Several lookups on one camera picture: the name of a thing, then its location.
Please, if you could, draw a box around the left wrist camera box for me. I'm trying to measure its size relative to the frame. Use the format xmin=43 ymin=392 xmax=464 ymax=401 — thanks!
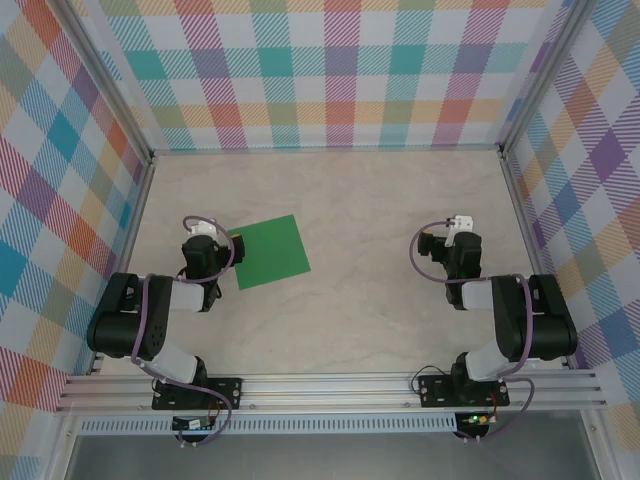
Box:
xmin=187 ymin=218 xmax=219 ymax=238

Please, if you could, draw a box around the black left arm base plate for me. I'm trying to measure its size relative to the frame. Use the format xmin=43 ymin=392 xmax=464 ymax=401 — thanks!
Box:
xmin=151 ymin=377 xmax=244 ymax=412

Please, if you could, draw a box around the wide aluminium mounting rail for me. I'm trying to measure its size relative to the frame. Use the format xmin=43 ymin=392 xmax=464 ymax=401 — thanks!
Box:
xmin=54 ymin=369 xmax=604 ymax=414

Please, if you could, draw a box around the grey metal panel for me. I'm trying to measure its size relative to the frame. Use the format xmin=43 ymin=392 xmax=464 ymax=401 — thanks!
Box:
xmin=64 ymin=432 xmax=601 ymax=480

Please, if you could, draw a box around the slotted grey cable duct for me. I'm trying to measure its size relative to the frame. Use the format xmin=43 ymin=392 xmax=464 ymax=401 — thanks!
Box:
xmin=78 ymin=413 xmax=459 ymax=435

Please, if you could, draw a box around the circuit board with label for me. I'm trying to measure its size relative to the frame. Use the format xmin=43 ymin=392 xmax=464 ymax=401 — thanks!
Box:
xmin=171 ymin=415 xmax=217 ymax=432

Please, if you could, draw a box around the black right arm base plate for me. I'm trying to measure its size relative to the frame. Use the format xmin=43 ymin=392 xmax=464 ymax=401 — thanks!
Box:
xmin=417 ymin=373 xmax=510 ymax=409

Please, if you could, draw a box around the aluminium table side rail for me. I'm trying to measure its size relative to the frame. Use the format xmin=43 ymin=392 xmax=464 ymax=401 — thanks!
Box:
xmin=87 ymin=154 xmax=157 ymax=376
xmin=498 ymin=149 xmax=576 ymax=371

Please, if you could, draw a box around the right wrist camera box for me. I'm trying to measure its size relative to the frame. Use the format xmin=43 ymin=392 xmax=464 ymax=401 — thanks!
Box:
xmin=446 ymin=214 xmax=474 ymax=247

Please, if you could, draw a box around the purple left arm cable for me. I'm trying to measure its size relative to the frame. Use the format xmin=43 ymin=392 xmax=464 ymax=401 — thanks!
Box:
xmin=130 ymin=215 xmax=236 ymax=448

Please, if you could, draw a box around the aluminium frame post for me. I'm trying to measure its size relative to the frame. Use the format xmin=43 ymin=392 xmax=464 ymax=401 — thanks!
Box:
xmin=497 ymin=0 xmax=596 ymax=161
xmin=54 ymin=0 xmax=156 ymax=166

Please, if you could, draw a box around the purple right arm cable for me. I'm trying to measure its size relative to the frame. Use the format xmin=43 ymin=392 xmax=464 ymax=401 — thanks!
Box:
xmin=409 ymin=218 xmax=537 ymax=444

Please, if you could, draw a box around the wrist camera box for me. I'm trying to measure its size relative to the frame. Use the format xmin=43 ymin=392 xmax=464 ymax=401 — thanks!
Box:
xmin=187 ymin=218 xmax=219 ymax=238
xmin=446 ymin=214 xmax=474 ymax=247

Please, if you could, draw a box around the aluminium table end rail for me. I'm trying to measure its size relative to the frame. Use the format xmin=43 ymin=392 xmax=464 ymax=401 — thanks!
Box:
xmin=149 ymin=143 xmax=506 ymax=157

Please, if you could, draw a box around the green paper sheet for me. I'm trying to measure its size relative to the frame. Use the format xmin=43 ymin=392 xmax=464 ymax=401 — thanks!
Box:
xmin=227 ymin=214 xmax=312 ymax=292

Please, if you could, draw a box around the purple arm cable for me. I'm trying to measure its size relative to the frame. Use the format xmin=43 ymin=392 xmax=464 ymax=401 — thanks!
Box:
xmin=130 ymin=215 xmax=236 ymax=448
xmin=409 ymin=218 xmax=537 ymax=444

